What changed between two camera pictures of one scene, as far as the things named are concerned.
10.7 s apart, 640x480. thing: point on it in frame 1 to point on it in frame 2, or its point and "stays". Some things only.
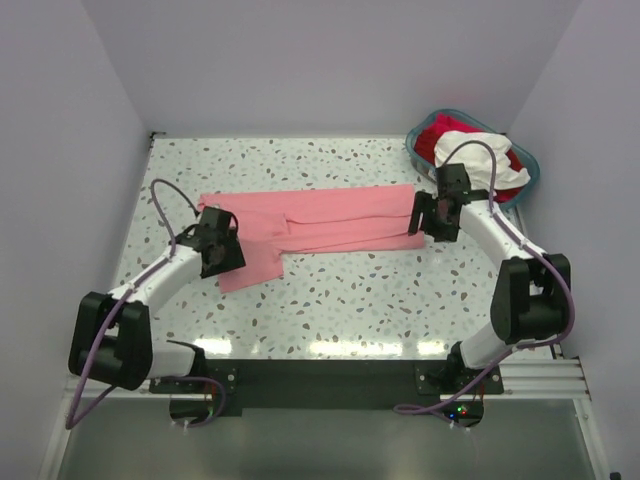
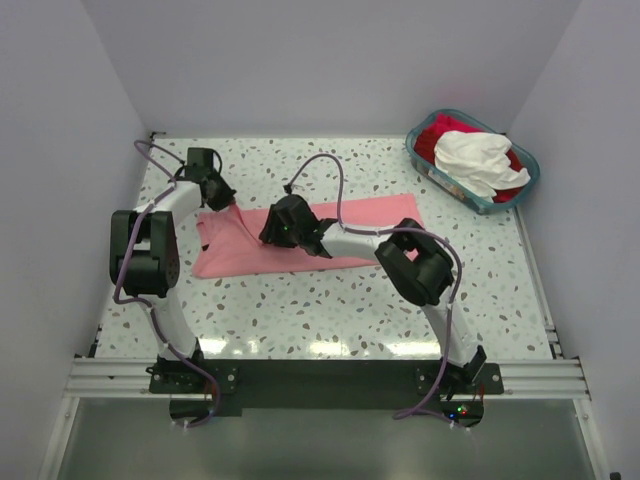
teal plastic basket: (428, 169) stays
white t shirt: (478, 159) stays
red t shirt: (427, 135) stays
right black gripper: (423, 202) to (270, 233)
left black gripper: (234, 258) to (227, 196)
